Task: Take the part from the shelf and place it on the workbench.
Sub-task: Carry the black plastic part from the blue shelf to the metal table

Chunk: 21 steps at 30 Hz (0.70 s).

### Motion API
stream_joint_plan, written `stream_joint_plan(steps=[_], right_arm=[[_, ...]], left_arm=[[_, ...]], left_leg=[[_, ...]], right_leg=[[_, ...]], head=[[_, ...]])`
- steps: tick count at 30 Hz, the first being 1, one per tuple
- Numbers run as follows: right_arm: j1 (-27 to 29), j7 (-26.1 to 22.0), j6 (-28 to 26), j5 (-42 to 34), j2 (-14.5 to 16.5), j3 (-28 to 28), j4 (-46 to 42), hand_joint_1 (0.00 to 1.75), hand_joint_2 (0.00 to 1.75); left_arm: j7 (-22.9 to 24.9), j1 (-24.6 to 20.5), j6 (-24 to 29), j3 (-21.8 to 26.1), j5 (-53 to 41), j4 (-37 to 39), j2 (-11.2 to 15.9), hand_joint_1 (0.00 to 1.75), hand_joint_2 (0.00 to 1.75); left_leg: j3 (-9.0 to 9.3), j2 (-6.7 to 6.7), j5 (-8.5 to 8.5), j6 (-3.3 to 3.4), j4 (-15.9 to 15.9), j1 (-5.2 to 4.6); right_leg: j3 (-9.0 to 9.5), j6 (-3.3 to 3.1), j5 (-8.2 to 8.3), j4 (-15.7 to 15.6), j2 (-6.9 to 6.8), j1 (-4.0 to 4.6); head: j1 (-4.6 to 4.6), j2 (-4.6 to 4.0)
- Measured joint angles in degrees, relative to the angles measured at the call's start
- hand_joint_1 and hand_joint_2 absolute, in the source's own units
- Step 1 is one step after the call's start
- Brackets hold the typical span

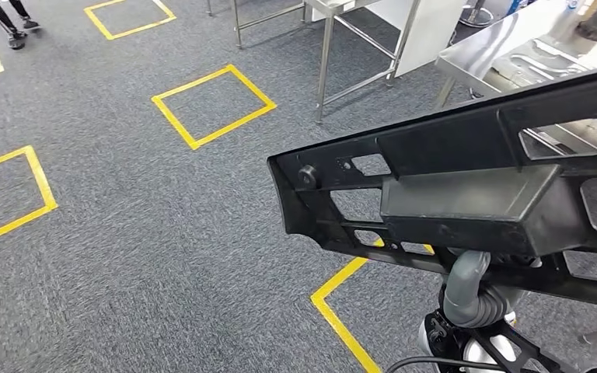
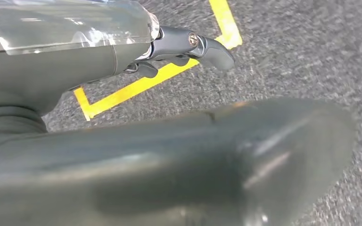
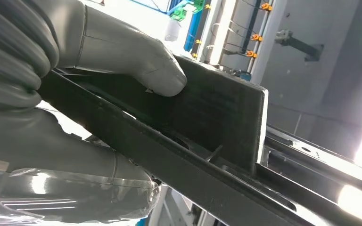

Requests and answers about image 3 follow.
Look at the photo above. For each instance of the white pole frame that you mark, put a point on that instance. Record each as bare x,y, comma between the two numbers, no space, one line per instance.
224,31

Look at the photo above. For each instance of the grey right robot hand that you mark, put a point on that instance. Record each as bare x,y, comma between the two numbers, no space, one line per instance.
121,46

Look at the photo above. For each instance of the grey wall bracket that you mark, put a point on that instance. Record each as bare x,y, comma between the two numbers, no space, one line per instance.
299,45

